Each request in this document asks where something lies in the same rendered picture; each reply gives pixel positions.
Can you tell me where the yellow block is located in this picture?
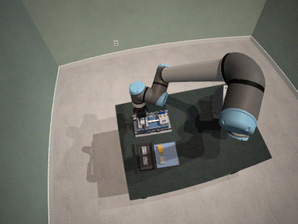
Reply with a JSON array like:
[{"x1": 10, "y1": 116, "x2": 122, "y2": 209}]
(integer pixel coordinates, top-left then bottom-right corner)
[{"x1": 158, "y1": 145, "x2": 163, "y2": 154}]

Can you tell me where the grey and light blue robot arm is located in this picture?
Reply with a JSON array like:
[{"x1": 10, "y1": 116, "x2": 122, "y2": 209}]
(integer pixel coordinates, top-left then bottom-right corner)
[{"x1": 129, "y1": 52, "x2": 265, "y2": 141}]

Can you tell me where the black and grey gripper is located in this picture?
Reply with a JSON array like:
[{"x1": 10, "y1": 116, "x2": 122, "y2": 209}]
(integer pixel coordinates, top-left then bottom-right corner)
[{"x1": 133, "y1": 105, "x2": 148, "y2": 120}]

